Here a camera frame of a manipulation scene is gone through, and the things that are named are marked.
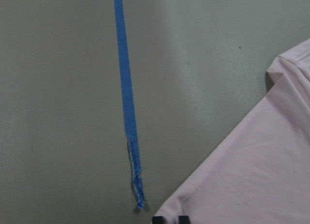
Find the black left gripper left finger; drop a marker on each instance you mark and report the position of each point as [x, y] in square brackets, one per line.
[158, 220]

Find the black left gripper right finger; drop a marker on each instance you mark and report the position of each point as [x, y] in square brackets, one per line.
[183, 219]

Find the pink Snoopy t-shirt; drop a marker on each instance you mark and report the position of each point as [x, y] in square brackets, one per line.
[260, 173]

